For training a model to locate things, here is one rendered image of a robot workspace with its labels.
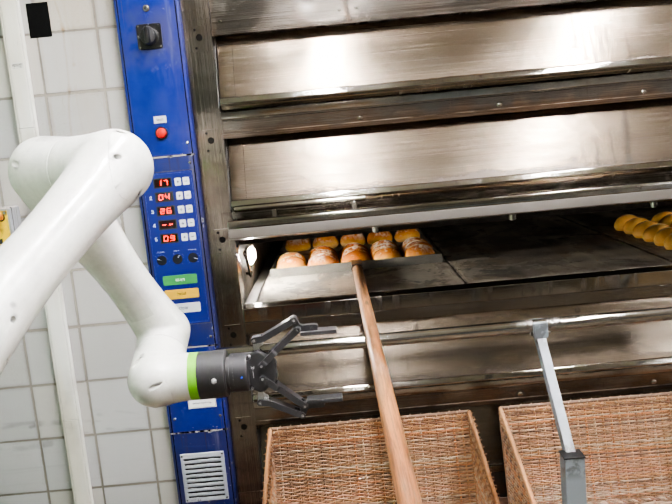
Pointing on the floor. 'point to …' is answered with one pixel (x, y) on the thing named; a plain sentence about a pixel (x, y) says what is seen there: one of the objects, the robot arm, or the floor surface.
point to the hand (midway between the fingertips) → (333, 363)
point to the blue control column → (150, 83)
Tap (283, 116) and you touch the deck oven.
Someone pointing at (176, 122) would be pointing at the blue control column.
